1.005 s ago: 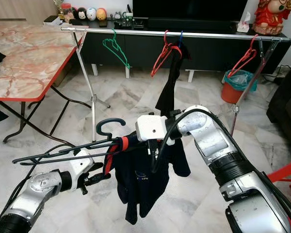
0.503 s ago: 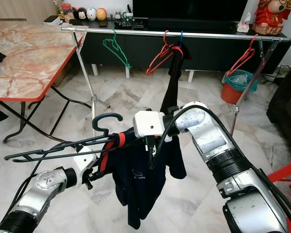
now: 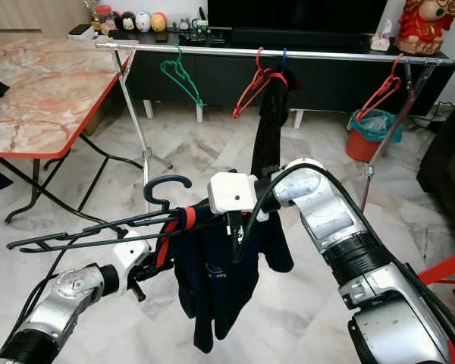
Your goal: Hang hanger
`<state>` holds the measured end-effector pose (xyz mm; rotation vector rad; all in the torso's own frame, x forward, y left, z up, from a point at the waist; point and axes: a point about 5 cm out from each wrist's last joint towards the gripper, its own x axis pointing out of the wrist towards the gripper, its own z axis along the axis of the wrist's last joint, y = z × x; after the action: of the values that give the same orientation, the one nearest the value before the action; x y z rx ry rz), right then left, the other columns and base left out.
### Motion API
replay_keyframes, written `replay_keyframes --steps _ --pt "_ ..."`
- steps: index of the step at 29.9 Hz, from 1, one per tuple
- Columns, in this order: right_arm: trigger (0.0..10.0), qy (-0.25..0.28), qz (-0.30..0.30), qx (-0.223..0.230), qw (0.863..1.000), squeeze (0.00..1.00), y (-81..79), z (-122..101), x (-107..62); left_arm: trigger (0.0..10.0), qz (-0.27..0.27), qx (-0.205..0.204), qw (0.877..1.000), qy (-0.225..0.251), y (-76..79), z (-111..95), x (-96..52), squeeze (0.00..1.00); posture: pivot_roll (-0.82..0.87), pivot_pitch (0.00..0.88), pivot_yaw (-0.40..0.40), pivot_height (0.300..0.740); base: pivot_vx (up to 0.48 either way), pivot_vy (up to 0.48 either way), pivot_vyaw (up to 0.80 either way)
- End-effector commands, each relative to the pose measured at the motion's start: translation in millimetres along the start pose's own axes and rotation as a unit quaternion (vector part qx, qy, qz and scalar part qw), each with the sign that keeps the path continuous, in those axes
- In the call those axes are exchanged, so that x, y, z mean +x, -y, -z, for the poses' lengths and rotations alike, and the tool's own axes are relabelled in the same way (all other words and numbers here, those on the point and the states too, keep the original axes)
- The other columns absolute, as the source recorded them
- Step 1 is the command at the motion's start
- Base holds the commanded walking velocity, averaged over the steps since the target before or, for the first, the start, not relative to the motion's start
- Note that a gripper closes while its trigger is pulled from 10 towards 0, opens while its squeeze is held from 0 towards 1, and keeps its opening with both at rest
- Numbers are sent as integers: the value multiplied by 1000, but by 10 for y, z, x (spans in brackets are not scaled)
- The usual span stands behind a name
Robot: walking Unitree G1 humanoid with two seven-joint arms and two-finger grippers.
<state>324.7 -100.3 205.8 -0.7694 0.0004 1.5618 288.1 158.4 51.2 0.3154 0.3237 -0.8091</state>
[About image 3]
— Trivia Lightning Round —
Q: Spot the black plastic clothes hanger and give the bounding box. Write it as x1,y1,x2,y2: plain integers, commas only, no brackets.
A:
6,174,202,253

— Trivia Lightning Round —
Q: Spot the black round figurine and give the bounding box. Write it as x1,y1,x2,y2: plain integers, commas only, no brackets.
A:
119,11,136,33

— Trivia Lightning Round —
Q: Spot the red buddha statue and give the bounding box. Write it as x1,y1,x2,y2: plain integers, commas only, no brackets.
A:
396,0,455,56

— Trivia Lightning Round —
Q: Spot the small white box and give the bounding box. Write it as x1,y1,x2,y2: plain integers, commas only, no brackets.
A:
70,24,98,39

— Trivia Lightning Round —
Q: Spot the black soundbar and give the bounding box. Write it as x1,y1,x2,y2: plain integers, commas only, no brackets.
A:
231,28,372,51

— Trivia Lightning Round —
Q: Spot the white round figurine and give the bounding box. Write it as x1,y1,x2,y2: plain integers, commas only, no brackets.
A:
135,11,152,33

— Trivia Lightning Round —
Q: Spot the green plastic clothes hanger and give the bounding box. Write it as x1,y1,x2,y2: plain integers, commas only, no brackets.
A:
161,45,206,109

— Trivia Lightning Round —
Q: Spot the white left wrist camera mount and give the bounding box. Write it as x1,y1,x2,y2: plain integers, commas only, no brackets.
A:
111,229,154,293

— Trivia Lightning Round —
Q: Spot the gold trophy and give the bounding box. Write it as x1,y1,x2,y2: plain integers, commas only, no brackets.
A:
83,0,101,25

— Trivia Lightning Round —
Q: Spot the green white robot toy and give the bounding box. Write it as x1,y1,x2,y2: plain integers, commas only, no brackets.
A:
191,6,213,39

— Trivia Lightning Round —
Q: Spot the black TV cabinet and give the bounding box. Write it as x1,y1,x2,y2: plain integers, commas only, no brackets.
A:
68,30,455,118

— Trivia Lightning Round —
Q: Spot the navy shirt with red trim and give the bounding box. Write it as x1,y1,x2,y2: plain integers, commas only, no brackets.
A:
154,205,295,354

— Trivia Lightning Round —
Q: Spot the dark grey fabric sofa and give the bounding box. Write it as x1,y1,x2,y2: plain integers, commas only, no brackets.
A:
415,95,455,228

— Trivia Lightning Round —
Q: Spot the black television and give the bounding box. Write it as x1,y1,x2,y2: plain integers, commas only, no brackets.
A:
207,0,389,31

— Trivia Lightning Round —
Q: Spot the light wood cabinet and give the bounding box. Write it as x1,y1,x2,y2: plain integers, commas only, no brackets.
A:
0,0,88,37

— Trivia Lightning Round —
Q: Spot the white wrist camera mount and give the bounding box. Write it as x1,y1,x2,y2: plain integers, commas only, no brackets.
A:
207,171,260,217
111,229,154,293

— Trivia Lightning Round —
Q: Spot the silver metal clothes rack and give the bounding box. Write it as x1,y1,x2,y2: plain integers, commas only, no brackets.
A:
96,41,453,215

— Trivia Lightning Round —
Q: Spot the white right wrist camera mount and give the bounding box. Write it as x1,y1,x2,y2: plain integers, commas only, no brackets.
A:
207,171,260,217

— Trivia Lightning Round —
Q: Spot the teal bin liner bag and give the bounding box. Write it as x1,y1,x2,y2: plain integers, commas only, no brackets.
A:
347,108,403,144

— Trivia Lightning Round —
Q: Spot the marble top folding table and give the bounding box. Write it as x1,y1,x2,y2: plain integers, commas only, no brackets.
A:
0,34,162,224

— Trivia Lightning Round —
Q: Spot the jar with red lid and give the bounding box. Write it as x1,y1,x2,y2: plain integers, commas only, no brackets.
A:
96,4,116,35

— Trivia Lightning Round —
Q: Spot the yellow round figurine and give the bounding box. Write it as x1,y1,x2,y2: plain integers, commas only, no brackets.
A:
152,11,169,34

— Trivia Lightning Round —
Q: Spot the red waste bin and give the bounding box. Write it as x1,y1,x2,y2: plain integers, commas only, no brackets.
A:
344,127,382,162

